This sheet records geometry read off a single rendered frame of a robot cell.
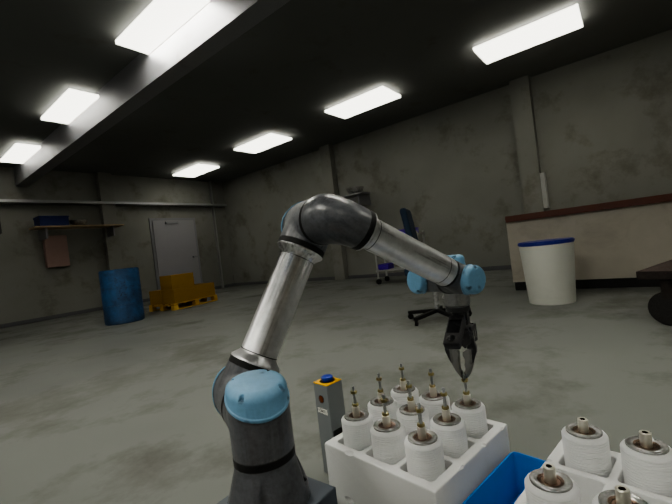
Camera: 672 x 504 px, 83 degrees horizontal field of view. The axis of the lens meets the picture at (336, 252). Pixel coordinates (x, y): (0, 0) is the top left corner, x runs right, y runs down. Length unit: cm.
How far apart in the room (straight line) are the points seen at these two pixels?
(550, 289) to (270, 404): 350
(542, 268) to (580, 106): 413
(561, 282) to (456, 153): 450
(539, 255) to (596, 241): 102
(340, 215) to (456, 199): 713
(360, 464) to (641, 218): 413
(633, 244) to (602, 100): 331
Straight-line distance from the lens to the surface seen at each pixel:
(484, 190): 772
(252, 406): 73
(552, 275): 400
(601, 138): 750
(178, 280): 769
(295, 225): 88
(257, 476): 78
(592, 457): 115
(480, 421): 126
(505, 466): 129
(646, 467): 112
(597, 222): 486
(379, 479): 116
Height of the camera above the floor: 76
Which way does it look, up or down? level
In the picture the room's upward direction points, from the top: 7 degrees counter-clockwise
